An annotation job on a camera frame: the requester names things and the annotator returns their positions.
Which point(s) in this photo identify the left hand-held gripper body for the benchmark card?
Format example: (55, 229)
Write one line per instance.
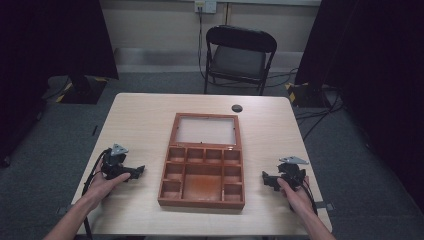
(113, 163)

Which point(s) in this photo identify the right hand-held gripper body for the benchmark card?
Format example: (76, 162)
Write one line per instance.
(292, 173)

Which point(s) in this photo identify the person's right hand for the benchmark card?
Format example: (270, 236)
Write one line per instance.
(296, 199)

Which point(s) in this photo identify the person's left hand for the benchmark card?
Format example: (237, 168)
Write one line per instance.
(103, 188)

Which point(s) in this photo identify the small black strip on floor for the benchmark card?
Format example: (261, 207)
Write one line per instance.
(95, 130)

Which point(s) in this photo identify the wooden compartment box with glass lid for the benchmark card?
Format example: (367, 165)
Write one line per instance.
(203, 166)

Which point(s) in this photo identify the black round table grommet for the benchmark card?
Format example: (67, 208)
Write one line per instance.
(237, 108)

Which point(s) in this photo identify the black stand base with striped tape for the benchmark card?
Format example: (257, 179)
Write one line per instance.
(83, 91)
(305, 95)

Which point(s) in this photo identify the black folding chair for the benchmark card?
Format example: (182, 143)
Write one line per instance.
(238, 56)

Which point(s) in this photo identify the dark curtain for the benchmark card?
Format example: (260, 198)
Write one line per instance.
(373, 66)
(43, 50)

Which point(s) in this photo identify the grey table bracket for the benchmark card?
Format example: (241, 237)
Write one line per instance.
(62, 210)
(326, 206)

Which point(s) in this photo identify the white wall socket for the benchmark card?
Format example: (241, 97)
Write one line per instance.
(205, 6)

